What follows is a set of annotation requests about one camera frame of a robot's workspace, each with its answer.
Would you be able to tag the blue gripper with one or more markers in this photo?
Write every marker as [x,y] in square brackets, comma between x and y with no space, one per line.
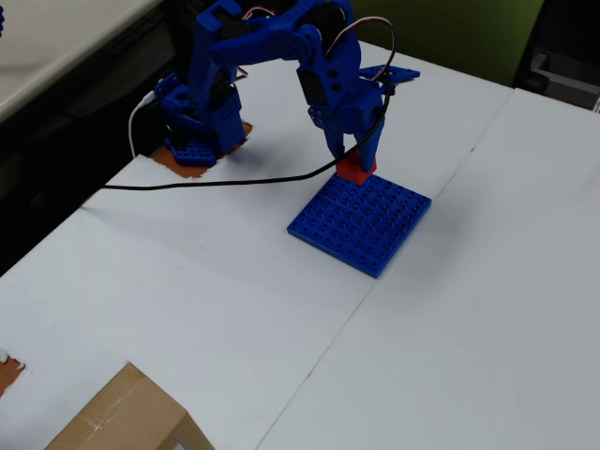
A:
[357,112]

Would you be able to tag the red 2x2 building block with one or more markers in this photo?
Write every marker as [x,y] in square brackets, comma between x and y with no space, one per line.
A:
[356,173]

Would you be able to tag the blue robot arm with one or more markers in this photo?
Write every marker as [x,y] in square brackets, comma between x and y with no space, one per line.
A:
[206,70]

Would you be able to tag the blue 8x8 building plate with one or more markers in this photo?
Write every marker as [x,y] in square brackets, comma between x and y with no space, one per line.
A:
[361,225]

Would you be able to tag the black background furniture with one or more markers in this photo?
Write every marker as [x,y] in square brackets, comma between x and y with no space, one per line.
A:
[572,28]

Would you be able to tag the white background table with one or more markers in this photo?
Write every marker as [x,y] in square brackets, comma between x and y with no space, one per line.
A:
[56,37]

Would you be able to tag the brown cardboard box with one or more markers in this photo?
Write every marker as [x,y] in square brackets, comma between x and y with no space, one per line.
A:
[126,412]

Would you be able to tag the small blue object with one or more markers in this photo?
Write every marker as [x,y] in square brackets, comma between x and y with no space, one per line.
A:
[1,21]

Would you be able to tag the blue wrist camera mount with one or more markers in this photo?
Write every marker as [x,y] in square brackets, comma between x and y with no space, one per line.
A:
[398,75]

